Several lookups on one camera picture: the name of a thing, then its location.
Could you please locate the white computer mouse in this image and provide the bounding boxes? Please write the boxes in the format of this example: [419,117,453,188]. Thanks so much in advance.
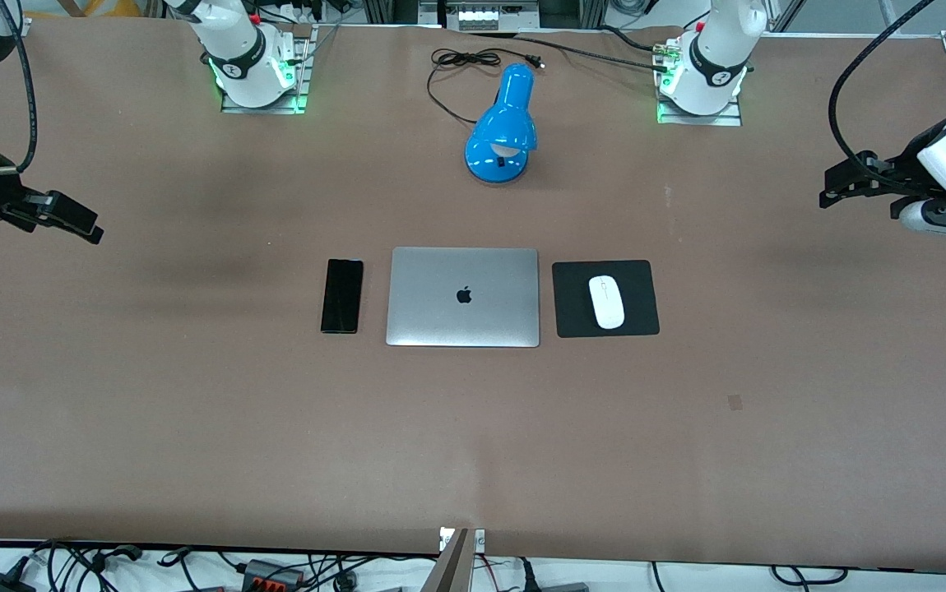
[588,274,626,331]

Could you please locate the black smartphone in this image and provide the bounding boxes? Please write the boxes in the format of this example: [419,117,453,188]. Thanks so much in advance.
[320,258,364,335]

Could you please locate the black mouse pad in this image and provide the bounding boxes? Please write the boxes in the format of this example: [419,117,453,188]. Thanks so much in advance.
[552,260,661,340]

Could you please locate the blue desk lamp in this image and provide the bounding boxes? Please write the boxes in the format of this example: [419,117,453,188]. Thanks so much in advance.
[464,63,539,185]

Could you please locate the grey power strip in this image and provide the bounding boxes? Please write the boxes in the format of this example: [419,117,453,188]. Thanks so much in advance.
[455,7,541,33]

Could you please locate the silver closed laptop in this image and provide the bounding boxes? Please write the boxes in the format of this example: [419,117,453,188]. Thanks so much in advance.
[385,247,541,349]

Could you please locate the black box with red connectors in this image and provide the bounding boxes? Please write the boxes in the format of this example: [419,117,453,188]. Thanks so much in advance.
[240,558,307,590]

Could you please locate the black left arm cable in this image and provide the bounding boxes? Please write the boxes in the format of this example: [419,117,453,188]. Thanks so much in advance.
[828,0,936,200]

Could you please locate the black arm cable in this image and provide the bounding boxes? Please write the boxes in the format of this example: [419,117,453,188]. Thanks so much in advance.
[828,0,936,200]
[0,0,39,175]

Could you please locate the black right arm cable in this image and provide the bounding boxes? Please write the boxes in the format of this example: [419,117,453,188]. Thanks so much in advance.
[0,0,39,175]

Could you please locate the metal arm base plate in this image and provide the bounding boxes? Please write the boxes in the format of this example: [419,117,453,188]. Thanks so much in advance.
[220,23,315,115]
[655,39,744,127]

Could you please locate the thick black cable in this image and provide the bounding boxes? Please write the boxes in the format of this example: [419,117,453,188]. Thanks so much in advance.
[471,30,673,76]

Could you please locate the tangled black cables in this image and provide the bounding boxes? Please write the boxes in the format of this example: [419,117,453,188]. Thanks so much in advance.
[0,539,146,592]

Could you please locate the looped black cable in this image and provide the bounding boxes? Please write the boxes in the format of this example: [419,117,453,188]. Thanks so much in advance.
[769,565,850,587]

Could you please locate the black lamp power cord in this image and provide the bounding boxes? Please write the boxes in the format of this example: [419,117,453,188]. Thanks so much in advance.
[427,47,546,127]

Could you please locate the thin red wire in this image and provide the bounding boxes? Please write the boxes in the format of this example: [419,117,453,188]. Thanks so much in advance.
[473,552,525,578]

